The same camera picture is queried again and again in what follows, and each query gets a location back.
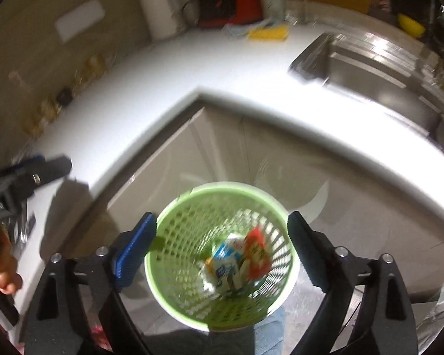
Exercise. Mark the yellow bowl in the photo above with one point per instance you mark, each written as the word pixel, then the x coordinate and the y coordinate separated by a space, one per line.
pixel 411 26

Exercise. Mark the stainless steel sink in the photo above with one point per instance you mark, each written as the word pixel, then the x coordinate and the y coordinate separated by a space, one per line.
pixel 381 71

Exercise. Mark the white wall socket cover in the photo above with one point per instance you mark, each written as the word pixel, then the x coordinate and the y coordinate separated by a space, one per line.
pixel 79 20

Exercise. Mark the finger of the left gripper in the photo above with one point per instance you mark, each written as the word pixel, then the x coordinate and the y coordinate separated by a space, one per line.
pixel 52 170
pixel 26 165

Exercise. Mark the amber glass cup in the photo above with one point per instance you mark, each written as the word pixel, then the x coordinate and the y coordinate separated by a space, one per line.
pixel 96 65
pixel 34 127
pixel 49 110

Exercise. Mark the yellow honeycomb sponge cloth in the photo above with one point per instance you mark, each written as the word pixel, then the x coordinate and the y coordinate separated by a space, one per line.
pixel 271 33

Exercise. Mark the blue white dish cloth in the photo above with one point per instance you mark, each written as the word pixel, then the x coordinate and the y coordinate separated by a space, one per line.
pixel 241 31

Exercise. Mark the blue white wrapper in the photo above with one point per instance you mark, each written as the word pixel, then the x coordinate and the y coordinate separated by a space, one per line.
pixel 225 272

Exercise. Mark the green plastic waste basket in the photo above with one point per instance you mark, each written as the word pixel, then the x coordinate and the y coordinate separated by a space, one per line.
pixel 190 227

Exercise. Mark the clear glass mug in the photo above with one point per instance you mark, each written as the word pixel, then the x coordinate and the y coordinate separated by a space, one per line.
pixel 298 12

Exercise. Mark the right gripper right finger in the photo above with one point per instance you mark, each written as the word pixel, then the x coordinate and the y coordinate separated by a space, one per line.
pixel 312 249

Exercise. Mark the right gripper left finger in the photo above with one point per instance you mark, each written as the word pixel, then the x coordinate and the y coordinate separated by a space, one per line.
pixel 130 250

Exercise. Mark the red snack wrapper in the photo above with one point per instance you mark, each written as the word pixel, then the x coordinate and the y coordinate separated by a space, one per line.
pixel 256 253

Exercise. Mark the dark ceramic small pot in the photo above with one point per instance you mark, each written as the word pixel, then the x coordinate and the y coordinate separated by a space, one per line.
pixel 64 97

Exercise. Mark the left human hand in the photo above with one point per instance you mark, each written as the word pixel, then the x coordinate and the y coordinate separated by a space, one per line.
pixel 10 279

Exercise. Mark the white floral ceramic cup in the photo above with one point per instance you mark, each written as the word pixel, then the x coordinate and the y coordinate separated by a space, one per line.
pixel 274 9

